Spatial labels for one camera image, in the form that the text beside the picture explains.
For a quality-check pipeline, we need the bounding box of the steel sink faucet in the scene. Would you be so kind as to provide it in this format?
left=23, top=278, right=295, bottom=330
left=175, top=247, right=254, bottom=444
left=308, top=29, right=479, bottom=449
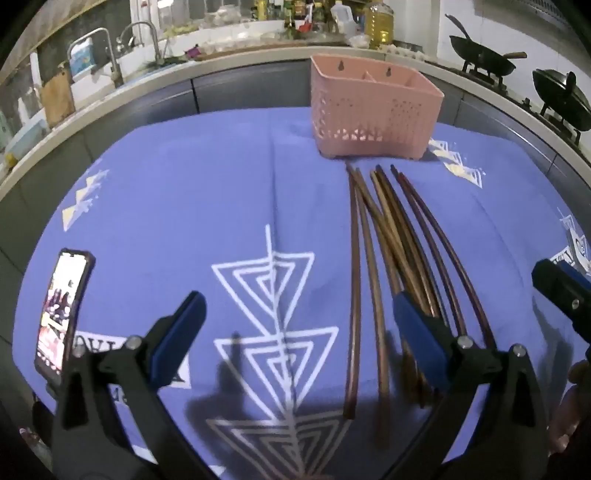
left=115, top=20, right=168, bottom=66
left=67, top=27, right=126, bottom=89

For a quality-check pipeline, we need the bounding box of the kitchen window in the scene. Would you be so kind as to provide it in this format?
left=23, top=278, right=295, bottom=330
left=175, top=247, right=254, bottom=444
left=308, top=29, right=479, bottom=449
left=131, top=0, right=259, bottom=34

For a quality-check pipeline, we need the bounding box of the blue patterned tablecloth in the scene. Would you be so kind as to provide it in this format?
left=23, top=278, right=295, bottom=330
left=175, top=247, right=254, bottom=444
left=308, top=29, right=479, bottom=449
left=18, top=105, right=591, bottom=480

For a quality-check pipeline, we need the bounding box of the row of condiment bottles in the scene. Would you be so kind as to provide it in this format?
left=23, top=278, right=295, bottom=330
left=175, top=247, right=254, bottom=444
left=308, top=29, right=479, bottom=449
left=252, top=0, right=334, bottom=34

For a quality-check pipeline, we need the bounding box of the black wok with lid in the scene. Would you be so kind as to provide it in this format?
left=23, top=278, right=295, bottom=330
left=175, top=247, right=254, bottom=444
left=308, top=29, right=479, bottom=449
left=532, top=68, right=591, bottom=134

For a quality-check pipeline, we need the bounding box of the blue and white packet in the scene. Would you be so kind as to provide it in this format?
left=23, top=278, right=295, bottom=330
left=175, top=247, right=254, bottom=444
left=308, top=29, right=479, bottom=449
left=69, top=39, right=100, bottom=77

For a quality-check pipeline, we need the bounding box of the white plastic jug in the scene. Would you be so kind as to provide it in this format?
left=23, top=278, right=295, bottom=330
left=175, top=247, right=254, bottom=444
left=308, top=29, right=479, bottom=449
left=329, top=0, right=359, bottom=36

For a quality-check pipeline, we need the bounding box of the black wok with wooden handle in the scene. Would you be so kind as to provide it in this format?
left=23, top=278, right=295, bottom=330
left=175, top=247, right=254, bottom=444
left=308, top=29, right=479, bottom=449
left=444, top=14, right=528, bottom=78

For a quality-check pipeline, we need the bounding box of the long wooden board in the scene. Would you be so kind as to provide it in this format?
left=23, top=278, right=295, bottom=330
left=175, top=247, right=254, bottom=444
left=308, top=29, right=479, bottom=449
left=188, top=42, right=326, bottom=62

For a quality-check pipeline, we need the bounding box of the pale plastic tub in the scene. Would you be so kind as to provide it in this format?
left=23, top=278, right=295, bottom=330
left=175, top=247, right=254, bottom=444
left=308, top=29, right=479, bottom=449
left=4, top=110, right=48, bottom=168

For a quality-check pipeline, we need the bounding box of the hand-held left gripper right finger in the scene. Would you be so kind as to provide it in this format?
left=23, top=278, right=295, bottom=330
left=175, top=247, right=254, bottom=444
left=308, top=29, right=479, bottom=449
left=383, top=292, right=549, bottom=480

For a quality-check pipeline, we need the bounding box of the black smartphone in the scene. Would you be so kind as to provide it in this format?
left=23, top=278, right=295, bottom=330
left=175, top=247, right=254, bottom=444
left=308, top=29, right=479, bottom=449
left=34, top=248, right=97, bottom=385

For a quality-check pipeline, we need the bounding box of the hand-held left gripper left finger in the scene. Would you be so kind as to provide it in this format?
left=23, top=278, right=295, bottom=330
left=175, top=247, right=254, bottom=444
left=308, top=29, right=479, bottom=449
left=52, top=291, right=218, bottom=480

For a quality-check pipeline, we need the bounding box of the gas stove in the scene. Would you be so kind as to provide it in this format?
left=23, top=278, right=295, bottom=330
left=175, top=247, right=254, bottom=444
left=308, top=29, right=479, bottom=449
left=461, top=59, right=591, bottom=149

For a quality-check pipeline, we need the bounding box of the yellow cooking oil bottle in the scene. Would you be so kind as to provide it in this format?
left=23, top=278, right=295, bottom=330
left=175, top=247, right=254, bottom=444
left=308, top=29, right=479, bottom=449
left=364, top=0, right=396, bottom=50

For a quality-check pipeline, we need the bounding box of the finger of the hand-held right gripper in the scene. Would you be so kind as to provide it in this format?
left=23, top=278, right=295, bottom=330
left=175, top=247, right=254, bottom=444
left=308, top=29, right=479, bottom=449
left=531, top=258, right=591, bottom=344

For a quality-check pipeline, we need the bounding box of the person's right hand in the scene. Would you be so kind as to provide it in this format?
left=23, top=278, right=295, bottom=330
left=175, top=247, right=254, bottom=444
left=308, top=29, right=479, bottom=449
left=549, top=357, right=591, bottom=459

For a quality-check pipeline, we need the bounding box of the pink plastic utensil basket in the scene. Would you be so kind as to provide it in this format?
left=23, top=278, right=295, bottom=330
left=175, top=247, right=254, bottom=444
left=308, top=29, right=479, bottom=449
left=310, top=54, right=445, bottom=162

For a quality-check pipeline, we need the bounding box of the brown wooden chopstick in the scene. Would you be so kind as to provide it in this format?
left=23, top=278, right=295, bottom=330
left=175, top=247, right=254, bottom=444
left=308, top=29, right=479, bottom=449
left=390, top=164, right=467, bottom=335
left=379, top=165, right=446, bottom=324
left=344, top=162, right=363, bottom=420
left=398, top=172, right=498, bottom=350
left=372, top=170, right=428, bottom=408
left=369, top=171, right=419, bottom=402
left=376, top=165, right=435, bottom=409
left=353, top=167, right=392, bottom=450

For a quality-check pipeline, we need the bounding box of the tray of eggs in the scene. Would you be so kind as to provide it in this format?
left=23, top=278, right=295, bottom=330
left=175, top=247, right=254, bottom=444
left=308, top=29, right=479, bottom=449
left=389, top=41, right=429, bottom=61

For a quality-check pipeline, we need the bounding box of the small wooden cutting board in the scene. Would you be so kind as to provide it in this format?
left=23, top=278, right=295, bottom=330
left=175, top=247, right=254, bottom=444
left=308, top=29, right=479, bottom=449
left=39, top=67, right=77, bottom=131

